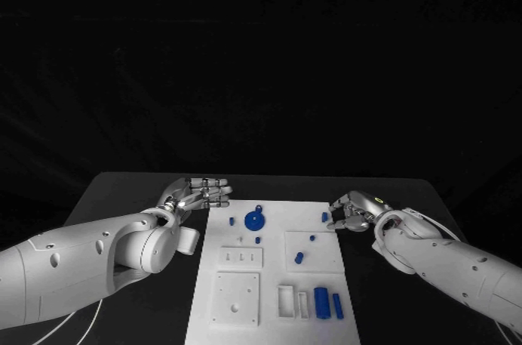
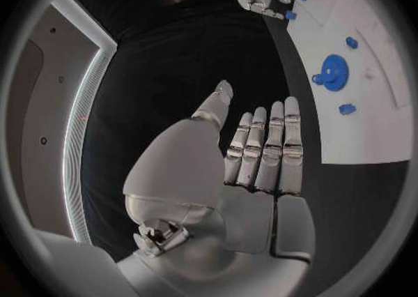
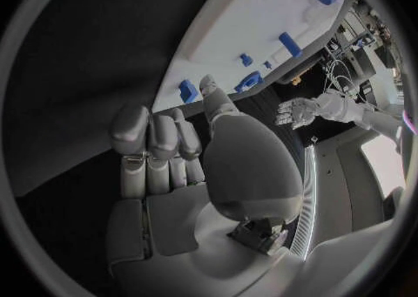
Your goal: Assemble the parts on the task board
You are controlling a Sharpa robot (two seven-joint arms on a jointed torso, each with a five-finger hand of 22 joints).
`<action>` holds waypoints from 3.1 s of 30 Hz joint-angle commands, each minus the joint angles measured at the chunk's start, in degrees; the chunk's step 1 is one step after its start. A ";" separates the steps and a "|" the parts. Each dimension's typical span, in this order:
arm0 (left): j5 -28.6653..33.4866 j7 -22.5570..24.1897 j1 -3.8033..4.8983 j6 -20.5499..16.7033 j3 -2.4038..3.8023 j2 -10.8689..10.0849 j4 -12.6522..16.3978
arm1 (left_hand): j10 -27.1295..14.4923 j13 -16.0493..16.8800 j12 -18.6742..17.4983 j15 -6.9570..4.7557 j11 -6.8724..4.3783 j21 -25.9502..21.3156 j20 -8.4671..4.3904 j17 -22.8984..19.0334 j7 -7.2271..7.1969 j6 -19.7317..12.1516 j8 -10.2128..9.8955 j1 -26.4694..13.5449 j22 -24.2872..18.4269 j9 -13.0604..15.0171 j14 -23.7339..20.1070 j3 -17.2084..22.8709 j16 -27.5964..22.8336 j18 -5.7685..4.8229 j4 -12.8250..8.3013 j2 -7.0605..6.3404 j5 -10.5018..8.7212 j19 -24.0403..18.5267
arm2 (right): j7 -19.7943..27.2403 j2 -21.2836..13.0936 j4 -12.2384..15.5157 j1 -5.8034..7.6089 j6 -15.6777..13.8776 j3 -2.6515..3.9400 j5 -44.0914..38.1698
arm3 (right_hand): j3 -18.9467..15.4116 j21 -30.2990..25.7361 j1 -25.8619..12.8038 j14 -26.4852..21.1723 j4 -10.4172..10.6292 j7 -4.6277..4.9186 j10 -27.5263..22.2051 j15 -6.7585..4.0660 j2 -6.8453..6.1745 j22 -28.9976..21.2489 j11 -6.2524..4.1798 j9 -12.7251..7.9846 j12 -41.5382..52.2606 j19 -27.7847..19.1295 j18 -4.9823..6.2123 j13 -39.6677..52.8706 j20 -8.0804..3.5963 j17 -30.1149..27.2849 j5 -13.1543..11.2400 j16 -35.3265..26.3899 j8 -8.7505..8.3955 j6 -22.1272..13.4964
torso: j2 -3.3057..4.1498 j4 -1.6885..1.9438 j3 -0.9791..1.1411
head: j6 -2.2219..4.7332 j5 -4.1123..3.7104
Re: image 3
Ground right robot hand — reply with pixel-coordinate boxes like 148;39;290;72
106;74;306;297

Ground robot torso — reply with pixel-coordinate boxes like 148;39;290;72
288;126;410;261

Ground glowing light bar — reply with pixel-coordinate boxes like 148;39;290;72
402;109;418;136

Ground cluttered workshop desk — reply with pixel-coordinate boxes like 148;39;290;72
325;0;398;89

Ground blue gear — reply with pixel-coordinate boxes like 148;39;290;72
233;71;266;93

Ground blue block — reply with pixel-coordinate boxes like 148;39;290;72
178;79;198;103

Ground white task board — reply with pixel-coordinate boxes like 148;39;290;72
151;0;358;113

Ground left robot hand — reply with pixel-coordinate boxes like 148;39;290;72
275;99;323;131

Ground white cable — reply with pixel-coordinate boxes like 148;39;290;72
325;59;362;99

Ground blue long cylinder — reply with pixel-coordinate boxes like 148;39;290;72
277;31;302;58

